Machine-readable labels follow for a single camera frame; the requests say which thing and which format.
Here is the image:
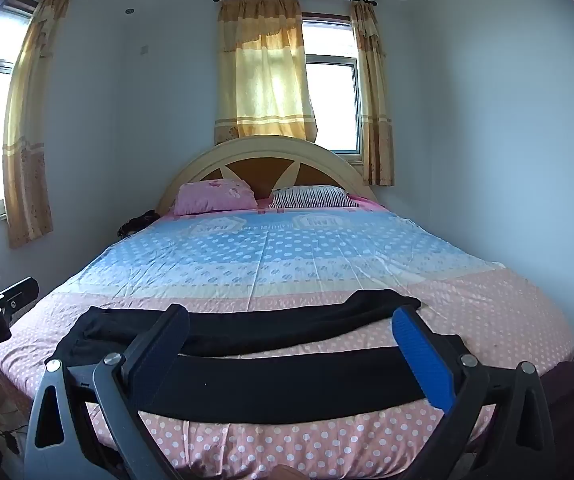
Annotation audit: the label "black pants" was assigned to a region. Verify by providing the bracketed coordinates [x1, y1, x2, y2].
[44, 290, 472, 424]

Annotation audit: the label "yellow curtain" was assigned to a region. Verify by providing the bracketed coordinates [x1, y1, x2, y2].
[349, 0, 396, 187]
[3, 0, 74, 250]
[214, 0, 318, 147]

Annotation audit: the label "pink floral pillow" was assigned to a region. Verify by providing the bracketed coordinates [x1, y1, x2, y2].
[173, 178, 258, 217]

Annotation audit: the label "dark bundle beside bed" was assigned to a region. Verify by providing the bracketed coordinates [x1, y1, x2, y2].
[116, 211, 162, 240]

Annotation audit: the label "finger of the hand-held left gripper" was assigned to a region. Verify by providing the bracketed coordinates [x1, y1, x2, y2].
[0, 276, 40, 322]

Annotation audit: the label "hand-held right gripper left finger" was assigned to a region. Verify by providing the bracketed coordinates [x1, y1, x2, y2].
[24, 304, 190, 480]

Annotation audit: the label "striped pillow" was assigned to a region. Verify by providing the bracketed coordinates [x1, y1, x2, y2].
[268, 185, 360, 210]

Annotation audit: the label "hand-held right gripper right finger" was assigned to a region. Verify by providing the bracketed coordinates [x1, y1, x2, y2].
[391, 304, 558, 480]

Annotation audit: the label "dotted pink blue bedsheet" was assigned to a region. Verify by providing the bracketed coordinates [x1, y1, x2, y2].
[0, 195, 574, 480]

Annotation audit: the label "cream wooden headboard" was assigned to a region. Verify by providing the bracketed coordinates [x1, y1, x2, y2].
[156, 135, 374, 216]

